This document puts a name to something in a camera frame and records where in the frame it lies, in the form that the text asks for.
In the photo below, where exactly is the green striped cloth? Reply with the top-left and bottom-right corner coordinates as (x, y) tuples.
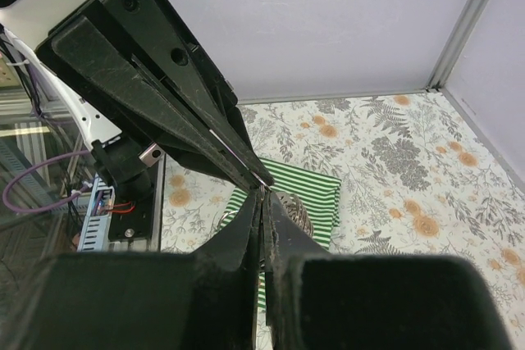
(227, 157), (344, 320)

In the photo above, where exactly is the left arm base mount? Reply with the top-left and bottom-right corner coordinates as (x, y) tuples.
(108, 160), (164, 242)

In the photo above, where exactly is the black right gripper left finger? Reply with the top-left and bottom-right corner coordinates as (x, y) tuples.
(1, 192), (258, 349)

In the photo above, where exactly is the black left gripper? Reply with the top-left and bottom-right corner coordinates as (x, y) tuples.
(36, 0), (273, 190)

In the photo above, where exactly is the metal keyring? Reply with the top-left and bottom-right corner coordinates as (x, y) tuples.
(218, 186), (272, 230)

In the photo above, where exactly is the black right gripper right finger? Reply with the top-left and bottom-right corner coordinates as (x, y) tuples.
(262, 192), (512, 349)

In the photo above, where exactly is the red keyring fob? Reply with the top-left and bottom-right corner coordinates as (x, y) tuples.
(276, 192), (314, 238)

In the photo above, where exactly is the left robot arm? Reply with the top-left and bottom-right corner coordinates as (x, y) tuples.
(1, 0), (273, 200)

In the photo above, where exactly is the slotted cable duct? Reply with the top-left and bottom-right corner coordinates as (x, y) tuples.
(77, 177), (116, 252)

